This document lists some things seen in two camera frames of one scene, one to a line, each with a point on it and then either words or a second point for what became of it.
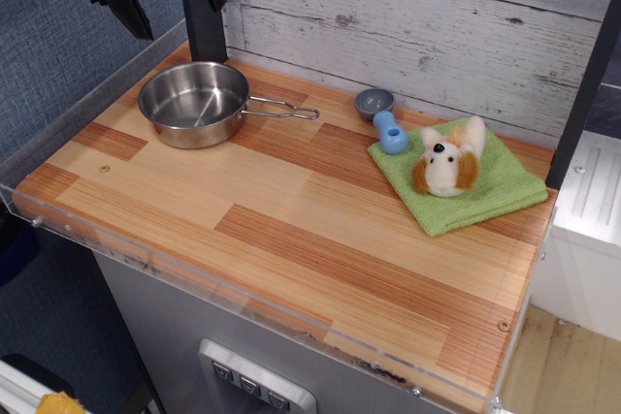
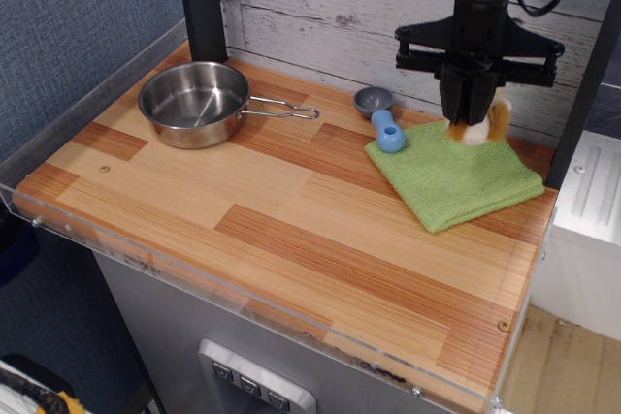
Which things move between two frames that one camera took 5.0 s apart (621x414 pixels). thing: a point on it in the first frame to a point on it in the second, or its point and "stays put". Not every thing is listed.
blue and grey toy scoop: (375, 104) stays put
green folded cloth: (505, 184) stays put
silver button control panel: (235, 384) stays put
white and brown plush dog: (450, 163) to (494, 129)
